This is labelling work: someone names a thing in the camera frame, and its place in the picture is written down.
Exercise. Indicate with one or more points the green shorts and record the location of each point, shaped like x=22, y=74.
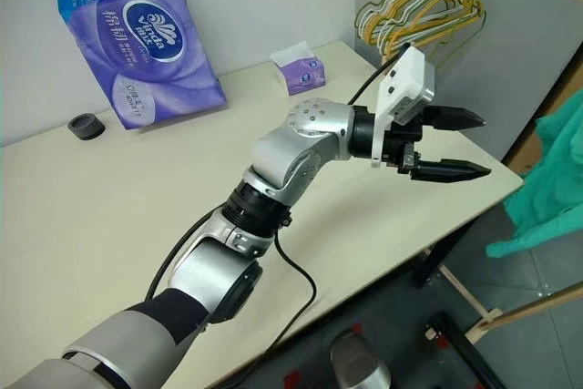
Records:
x=546, y=188

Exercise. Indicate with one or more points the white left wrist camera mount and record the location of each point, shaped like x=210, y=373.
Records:
x=410, y=74

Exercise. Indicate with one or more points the hangers on wooden rack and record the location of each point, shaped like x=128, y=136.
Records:
x=423, y=20

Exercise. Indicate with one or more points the large purple tissue pack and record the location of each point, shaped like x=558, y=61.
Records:
x=146, y=43

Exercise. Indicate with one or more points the dark grey rounded shape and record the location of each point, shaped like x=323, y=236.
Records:
x=360, y=361

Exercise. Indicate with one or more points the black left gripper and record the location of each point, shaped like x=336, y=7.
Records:
x=401, y=138

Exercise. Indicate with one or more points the black round cap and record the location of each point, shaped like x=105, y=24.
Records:
x=86, y=127

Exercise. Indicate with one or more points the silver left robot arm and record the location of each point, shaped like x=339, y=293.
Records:
x=291, y=152

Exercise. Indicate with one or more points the small purple tissue box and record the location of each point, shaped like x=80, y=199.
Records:
x=305, y=72

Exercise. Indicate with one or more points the black table leg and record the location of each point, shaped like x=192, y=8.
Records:
x=430, y=266

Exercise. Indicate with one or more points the black metal floor frame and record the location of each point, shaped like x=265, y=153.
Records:
x=460, y=343

